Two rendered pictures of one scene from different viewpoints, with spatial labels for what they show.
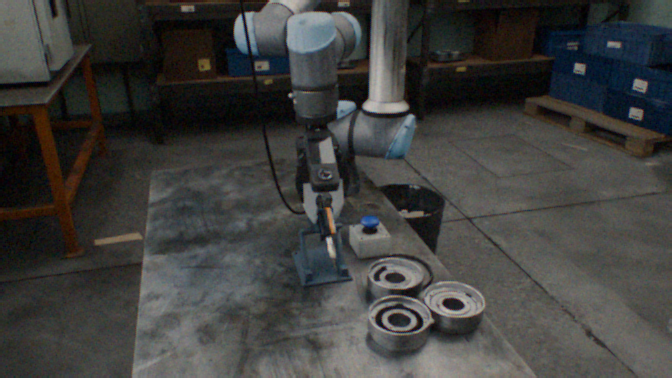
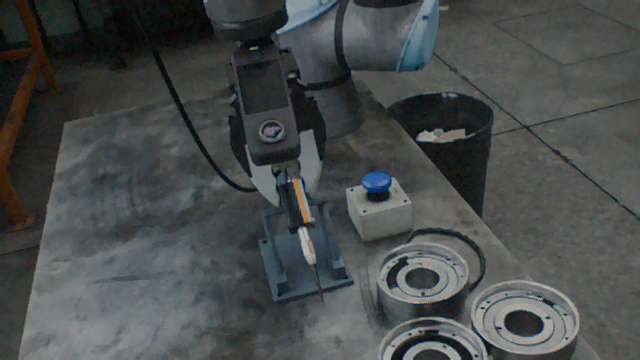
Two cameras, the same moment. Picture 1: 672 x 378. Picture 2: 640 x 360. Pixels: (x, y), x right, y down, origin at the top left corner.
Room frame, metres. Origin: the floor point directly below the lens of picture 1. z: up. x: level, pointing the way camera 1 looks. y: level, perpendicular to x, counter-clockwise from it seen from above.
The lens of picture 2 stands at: (0.31, -0.06, 1.32)
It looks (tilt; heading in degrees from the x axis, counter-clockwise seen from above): 32 degrees down; 5
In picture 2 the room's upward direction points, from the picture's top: 8 degrees counter-clockwise
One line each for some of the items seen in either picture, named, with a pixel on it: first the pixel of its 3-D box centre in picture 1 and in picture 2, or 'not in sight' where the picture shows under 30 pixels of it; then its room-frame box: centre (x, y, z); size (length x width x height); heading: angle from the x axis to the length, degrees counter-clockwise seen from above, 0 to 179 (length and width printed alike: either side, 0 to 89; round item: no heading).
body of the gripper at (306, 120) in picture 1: (317, 142); (262, 68); (0.90, 0.03, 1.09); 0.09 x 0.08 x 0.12; 10
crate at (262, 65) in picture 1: (258, 57); not in sight; (4.43, 0.61, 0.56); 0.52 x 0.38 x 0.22; 102
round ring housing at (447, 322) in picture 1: (452, 308); (523, 329); (0.79, -0.21, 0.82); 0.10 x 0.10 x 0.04
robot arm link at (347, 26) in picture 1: (324, 38); not in sight; (0.99, 0.02, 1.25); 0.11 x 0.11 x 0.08; 70
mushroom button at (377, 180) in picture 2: (370, 228); (377, 192); (1.02, -0.07, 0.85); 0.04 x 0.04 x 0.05
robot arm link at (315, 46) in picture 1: (313, 51); not in sight; (0.89, 0.03, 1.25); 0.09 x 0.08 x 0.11; 160
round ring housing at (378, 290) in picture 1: (394, 281); (422, 284); (0.87, -0.11, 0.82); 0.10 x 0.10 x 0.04
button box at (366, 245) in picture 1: (369, 237); (378, 205); (1.03, -0.07, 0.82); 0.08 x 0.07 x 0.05; 15
